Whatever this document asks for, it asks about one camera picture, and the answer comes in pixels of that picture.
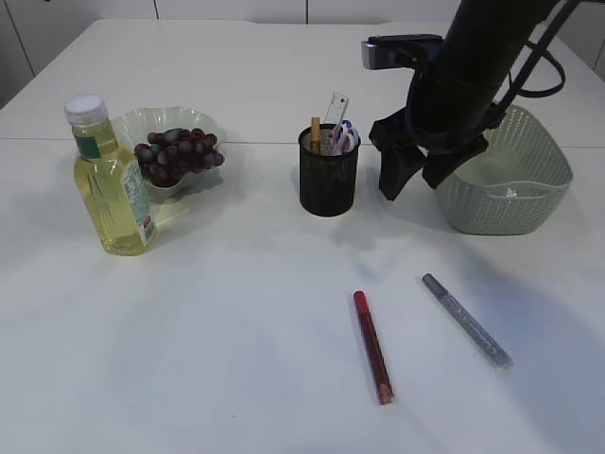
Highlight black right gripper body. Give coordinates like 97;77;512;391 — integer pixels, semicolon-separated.
370;1;548;151

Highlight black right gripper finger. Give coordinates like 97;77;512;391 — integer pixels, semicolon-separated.
379;145;427;201
423;136;489;188

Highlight blue scissors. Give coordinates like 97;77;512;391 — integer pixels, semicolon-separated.
341;120;360;154

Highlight pink scissors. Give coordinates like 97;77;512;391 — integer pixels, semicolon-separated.
330;122;358;156

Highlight clear plastic sheet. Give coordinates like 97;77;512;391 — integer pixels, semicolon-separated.
490;185;523;199

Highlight clear plastic ruler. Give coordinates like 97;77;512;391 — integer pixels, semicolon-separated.
324;91;350;126

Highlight gold glitter pen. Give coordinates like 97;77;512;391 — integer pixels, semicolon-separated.
309;116;321;154

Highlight silver glitter pen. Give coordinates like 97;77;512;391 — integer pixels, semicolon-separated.
422;273;512;368

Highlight red glitter pen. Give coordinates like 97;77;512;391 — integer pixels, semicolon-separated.
354;290;394;406

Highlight purple artificial grape bunch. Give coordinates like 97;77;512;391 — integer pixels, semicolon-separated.
133;128;225;188

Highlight yellow tea plastic bottle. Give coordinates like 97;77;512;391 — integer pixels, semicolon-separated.
64;94;157;256

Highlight black mesh pen holder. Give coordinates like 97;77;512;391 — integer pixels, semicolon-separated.
299;123;359;218

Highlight green plastic woven basket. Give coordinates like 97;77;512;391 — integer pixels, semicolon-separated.
435;105;574;236

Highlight pale green wavy plate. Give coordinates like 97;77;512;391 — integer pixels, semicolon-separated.
112;106;226;201

